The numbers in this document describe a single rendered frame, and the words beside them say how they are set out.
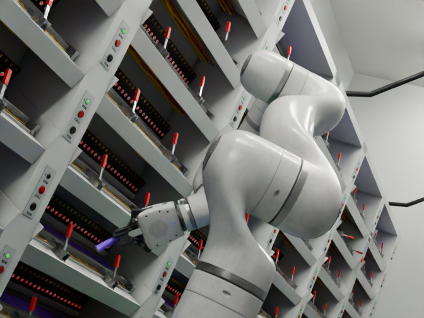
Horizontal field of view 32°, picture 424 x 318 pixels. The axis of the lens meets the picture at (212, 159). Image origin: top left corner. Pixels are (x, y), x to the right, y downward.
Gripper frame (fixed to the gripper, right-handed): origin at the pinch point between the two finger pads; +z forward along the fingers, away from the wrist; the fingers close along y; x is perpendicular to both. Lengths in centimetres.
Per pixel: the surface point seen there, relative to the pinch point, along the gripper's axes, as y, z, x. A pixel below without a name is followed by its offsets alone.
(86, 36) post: -50, -9, 4
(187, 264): 33, -11, 45
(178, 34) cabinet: -36, -32, 63
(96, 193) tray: -11.9, 2.6, 4.1
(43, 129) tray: -34.2, 6.6, -8.7
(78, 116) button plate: -33.7, -1.3, -4.9
